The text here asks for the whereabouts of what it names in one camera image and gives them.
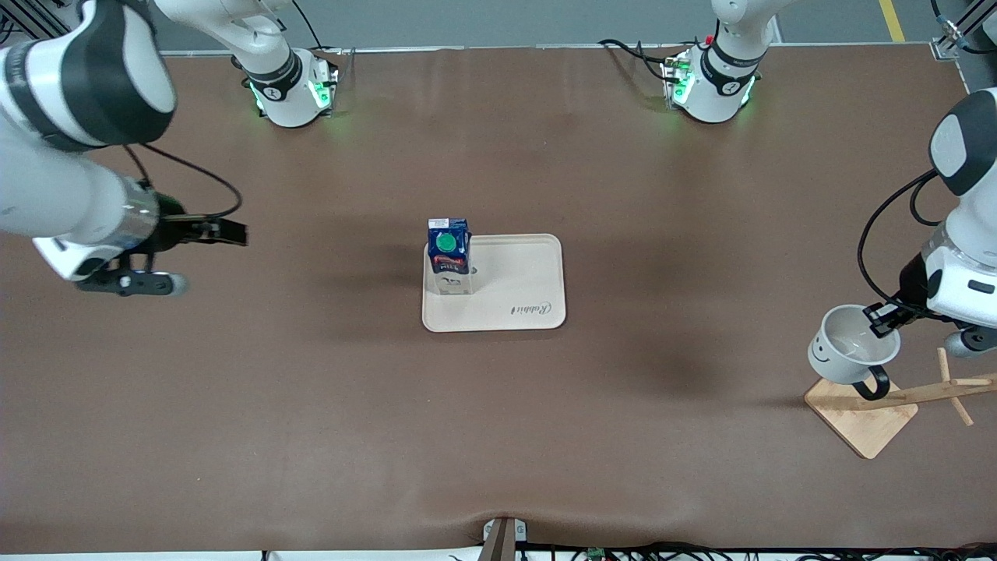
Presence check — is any grey smiley cup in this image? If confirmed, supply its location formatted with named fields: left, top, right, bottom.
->
left=808, top=304, right=902, bottom=402

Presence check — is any blue white milk carton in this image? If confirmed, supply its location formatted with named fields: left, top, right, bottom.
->
left=426, top=218, right=474, bottom=296

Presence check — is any wooden cup rack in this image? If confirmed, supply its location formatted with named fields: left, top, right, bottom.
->
left=804, top=348, right=997, bottom=460

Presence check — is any cream plastic tray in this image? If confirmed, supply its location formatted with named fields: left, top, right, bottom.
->
left=421, top=233, right=567, bottom=333

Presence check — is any black right base cable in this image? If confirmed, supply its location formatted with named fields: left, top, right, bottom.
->
left=291, top=0, right=326, bottom=54

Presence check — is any black base cable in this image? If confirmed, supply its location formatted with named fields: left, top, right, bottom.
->
left=291, top=0, right=326, bottom=54
left=597, top=38, right=675, bottom=83

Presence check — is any aluminium frame post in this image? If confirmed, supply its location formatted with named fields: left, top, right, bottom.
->
left=930, top=0, right=997, bottom=61

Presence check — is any black left base cable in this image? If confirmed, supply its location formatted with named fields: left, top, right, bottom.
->
left=597, top=38, right=675, bottom=83

